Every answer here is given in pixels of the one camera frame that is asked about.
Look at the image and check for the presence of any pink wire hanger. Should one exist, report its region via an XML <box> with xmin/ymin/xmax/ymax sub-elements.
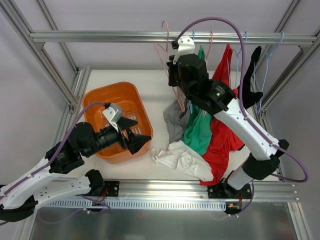
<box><xmin>154</xmin><ymin>20</ymin><xmax>186</xmax><ymax>113</ymax></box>

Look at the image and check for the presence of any white tank top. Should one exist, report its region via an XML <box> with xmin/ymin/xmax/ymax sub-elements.
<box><xmin>150</xmin><ymin>140</ymin><xmax>214</xmax><ymax>182</ymax></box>

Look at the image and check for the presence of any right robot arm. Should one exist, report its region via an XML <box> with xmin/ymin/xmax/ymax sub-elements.
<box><xmin>166</xmin><ymin>53</ymin><xmax>289</xmax><ymax>199</ymax></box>

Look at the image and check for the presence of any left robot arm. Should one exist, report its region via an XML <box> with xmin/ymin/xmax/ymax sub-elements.
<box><xmin>0</xmin><ymin>117</ymin><xmax>152</xmax><ymax>223</ymax></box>

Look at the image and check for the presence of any blue hanger under red shirt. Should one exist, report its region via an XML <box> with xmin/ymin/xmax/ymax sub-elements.
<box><xmin>233</xmin><ymin>31</ymin><xmax>248</xmax><ymax>88</ymax></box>

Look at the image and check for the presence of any blue hanger under black shirt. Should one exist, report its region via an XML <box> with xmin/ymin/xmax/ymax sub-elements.
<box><xmin>254</xmin><ymin>31</ymin><xmax>285</xmax><ymax>115</ymax></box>

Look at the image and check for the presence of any orange plastic basket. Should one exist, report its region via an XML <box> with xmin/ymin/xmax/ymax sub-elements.
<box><xmin>82</xmin><ymin>81</ymin><xmax>153</xmax><ymax>165</ymax></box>

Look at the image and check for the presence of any grey shirt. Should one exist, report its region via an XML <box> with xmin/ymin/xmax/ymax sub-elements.
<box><xmin>163</xmin><ymin>99</ymin><xmax>191</xmax><ymax>144</ymax></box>

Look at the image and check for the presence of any green shirt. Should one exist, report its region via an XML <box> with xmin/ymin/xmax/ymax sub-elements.
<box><xmin>183</xmin><ymin>47</ymin><xmax>213</xmax><ymax>156</ymax></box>

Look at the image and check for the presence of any black shirt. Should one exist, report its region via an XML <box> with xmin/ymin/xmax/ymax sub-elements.
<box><xmin>242</xmin><ymin>46</ymin><xmax>263</xmax><ymax>110</ymax></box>

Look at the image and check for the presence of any red shirt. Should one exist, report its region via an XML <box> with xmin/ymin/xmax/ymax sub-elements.
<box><xmin>200</xmin><ymin>44</ymin><xmax>244</xmax><ymax>186</ymax></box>

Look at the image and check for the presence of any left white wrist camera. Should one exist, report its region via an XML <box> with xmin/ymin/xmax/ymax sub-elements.
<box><xmin>102</xmin><ymin>103</ymin><xmax>124</xmax><ymax>132</ymax></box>

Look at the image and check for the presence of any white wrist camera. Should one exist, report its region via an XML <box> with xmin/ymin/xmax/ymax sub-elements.
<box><xmin>171</xmin><ymin>35</ymin><xmax>195</xmax><ymax>64</ymax></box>
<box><xmin>102</xmin><ymin>103</ymin><xmax>124</xmax><ymax>132</ymax></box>

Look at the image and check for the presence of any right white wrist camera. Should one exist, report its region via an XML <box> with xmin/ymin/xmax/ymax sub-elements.
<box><xmin>171</xmin><ymin>35</ymin><xmax>195</xmax><ymax>64</ymax></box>

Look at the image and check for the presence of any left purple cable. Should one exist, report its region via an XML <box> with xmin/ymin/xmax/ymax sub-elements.
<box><xmin>0</xmin><ymin>101</ymin><xmax>112</xmax><ymax>226</ymax></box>

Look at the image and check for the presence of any purple cable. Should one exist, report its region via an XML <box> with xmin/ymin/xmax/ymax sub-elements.
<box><xmin>0</xmin><ymin>101</ymin><xmax>112</xmax><ymax>226</ymax></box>
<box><xmin>174</xmin><ymin>16</ymin><xmax>310</xmax><ymax>183</ymax></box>

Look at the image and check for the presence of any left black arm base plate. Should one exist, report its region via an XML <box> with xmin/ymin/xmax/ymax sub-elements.
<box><xmin>101</xmin><ymin>180</ymin><xmax>120</xmax><ymax>197</ymax></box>

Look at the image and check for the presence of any aluminium hanging rail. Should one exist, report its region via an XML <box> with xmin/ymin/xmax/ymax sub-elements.
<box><xmin>29</xmin><ymin>30</ymin><xmax>318</xmax><ymax>47</ymax></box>

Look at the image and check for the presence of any white slotted cable duct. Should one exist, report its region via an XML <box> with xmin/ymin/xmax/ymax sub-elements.
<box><xmin>47</xmin><ymin>198</ymin><xmax>227</xmax><ymax>212</ymax></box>

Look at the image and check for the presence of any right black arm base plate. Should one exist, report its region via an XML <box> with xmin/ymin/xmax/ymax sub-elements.
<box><xmin>207</xmin><ymin>178</ymin><xmax>252</xmax><ymax>199</ymax></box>

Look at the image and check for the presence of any aluminium front frame rail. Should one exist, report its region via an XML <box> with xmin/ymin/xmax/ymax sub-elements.
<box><xmin>34</xmin><ymin>178</ymin><xmax>300</xmax><ymax>202</ymax></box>

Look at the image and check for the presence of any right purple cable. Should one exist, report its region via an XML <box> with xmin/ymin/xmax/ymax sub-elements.
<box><xmin>174</xmin><ymin>16</ymin><xmax>310</xmax><ymax>183</ymax></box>

